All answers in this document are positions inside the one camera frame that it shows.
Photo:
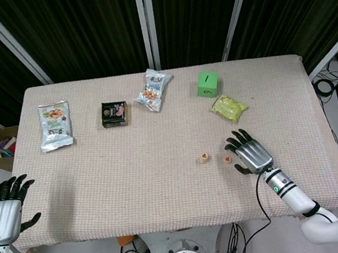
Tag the green-silver snack bag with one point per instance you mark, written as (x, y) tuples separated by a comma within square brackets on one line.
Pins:
[(54, 126)]

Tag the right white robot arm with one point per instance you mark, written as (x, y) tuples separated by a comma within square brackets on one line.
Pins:
[(306, 204)]

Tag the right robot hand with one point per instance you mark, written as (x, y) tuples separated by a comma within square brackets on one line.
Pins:
[(253, 154)]

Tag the green numbered cube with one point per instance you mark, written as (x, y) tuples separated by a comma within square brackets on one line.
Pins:
[(208, 84)]

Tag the beige woven tablecloth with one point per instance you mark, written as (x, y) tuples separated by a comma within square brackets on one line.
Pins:
[(172, 151)]

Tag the black snack box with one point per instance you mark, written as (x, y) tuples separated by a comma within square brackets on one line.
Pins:
[(115, 113)]

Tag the yellow-green snack packet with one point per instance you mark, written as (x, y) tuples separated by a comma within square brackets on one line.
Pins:
[(229, 108)]

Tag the blue-white snack bag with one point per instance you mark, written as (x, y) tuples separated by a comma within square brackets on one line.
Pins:
[(152, 90)]

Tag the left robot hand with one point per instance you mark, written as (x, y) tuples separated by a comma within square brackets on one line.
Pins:
[(2, 216)]

